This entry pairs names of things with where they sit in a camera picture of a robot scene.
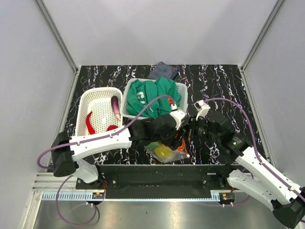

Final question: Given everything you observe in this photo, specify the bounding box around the white basket with clothes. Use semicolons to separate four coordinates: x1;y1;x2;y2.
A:
121;78;188;125

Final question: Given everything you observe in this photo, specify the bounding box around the clear zip top bag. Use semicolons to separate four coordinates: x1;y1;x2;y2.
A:
144;134;190;164

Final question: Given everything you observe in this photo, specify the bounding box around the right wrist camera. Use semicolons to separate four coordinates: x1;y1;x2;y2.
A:
194;100;210;121

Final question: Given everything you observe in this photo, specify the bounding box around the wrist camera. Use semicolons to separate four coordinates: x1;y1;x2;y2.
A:
170;104;189;130
194;100;210;121

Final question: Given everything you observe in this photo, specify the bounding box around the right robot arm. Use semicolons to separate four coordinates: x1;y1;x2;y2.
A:
189;113;305;229

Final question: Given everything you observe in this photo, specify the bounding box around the red fake chili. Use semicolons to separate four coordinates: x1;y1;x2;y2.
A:
86;112;95;135

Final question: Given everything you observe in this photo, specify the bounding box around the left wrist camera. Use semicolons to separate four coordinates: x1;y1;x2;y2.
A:
170;104;189;130

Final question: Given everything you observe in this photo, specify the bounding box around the white perforated basket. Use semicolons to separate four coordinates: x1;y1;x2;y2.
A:
74;87;122;136

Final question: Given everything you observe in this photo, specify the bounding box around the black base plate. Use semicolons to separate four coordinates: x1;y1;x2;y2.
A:
64;165;244;201

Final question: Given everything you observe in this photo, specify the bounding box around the grey folded cloth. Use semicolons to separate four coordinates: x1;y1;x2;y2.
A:
148;62;178;80

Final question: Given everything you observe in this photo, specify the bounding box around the green garment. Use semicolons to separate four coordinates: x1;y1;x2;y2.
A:
126;77;181;118

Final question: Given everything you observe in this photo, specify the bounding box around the red fake round fruit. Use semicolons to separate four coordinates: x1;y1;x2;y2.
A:
107;125;118;131

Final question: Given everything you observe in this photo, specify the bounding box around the yellow fake fruit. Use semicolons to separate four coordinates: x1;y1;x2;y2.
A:
153;142;173;160

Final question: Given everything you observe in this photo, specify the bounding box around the purple fake eggplant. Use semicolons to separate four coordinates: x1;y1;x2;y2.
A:
111;95;121;120

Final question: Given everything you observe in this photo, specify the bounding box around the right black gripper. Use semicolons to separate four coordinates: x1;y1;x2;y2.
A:
183;114;220;143

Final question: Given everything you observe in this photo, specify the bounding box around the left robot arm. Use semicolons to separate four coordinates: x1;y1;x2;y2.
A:
51;110;187;189

